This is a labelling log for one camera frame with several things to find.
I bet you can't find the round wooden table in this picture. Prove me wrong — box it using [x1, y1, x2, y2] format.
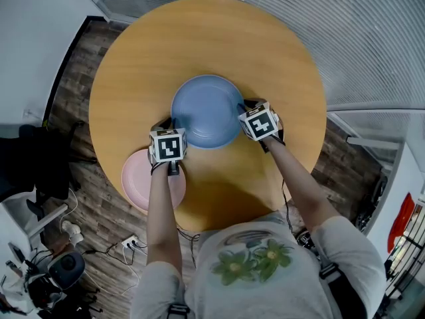
[71, 0, 425, 111]

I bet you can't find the red hanging cloth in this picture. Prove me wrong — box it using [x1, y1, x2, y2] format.
[387, 192, 416, 254]

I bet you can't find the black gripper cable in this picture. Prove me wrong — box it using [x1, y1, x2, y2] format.
[175, 223, 201, 269]
[280, 177, 295, 236]

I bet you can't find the white desk frame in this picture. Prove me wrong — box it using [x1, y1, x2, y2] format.
[0, 191, 69, 243]

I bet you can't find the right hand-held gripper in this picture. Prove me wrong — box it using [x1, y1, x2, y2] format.
[236, 98, 287, 154]

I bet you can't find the person's grey flower-print shirt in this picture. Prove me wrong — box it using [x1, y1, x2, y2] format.
[131, 211, 388, 319]

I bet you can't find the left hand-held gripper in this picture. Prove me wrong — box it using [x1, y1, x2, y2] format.
[147, 117, 189, 177]

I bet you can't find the grey metal door bar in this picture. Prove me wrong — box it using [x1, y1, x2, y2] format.
[346, 136, 401, 152]

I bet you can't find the black harness strap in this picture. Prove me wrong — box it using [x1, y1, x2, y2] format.
[317, 261, 367, 319]
[167, 303, 191, 319]

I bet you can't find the round black grey device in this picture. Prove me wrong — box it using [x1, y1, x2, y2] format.
[47, 251, 86, 291]

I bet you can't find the white floor cable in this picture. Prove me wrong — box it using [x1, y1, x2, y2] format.
[59, 187, 80, 227]

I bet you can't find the blue big plate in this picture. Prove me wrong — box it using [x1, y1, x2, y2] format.
[171, 74, 247, 150]

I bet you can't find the black power cable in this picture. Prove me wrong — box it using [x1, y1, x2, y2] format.
[82, 242, 147, 266]

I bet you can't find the person's right forearm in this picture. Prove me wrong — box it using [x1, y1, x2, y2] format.
[264, 137, 341, 235]

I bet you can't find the white power strip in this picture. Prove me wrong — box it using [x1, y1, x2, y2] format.
[120, 235, 140, 250]

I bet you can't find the pink big plate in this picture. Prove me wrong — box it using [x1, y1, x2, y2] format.
[121, 148, 187, 214]

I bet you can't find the person's left forearm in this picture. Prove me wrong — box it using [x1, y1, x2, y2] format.
[145, 161, 183, 272]

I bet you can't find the black office chair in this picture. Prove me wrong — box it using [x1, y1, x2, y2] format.
[0, 120, 99, 209]

